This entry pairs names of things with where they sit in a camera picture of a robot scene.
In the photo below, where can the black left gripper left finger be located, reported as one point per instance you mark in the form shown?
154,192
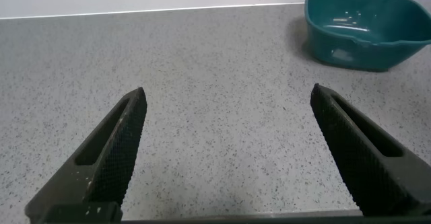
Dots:
111,156

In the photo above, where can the teal square plastic basin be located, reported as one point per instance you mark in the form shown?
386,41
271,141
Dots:
357,54

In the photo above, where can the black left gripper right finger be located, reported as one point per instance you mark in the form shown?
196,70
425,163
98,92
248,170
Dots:
363,163

